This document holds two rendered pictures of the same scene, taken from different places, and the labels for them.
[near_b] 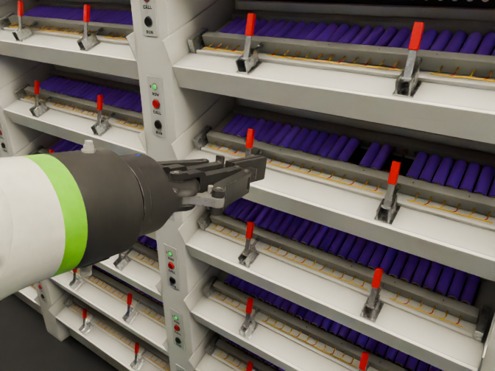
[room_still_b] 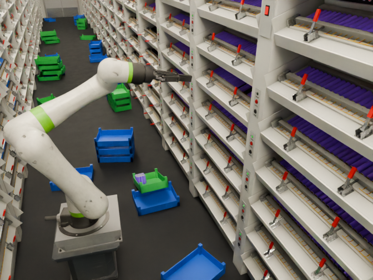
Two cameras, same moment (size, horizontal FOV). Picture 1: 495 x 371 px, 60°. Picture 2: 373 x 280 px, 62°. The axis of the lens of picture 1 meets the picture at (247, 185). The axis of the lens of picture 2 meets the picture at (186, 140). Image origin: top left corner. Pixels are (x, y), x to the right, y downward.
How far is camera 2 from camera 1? 1.08 m
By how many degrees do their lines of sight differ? 30
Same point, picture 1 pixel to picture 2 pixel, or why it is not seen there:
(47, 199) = (127, 68)
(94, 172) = (136, 66)
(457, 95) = (244, 68)
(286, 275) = (215, 124)
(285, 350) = (214, 155)
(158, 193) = (149, 74)
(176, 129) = (195, 66)
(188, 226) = (197, 103)
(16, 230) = (121, 71)
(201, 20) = (210, 31)
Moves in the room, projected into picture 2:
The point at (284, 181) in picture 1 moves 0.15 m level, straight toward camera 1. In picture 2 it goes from (217, 90) to (200, 98)
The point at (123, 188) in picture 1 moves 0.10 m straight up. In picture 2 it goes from (141, 70) to (139, 46)
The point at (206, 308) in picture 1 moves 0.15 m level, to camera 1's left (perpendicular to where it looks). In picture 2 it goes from (200, 137) to (180, 131)
